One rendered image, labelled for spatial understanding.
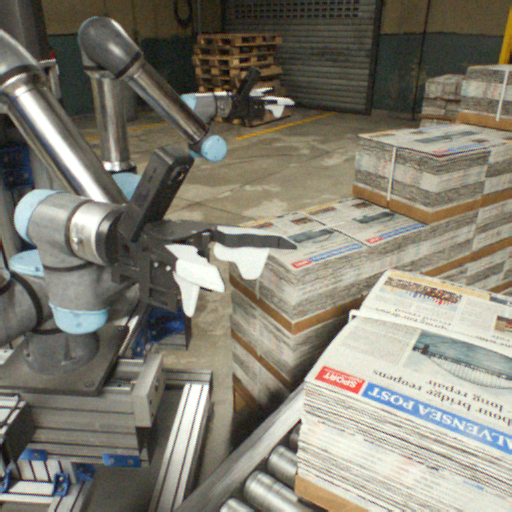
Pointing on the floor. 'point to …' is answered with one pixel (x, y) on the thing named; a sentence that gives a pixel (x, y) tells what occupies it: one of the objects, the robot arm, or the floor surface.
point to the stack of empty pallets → (223, 73)
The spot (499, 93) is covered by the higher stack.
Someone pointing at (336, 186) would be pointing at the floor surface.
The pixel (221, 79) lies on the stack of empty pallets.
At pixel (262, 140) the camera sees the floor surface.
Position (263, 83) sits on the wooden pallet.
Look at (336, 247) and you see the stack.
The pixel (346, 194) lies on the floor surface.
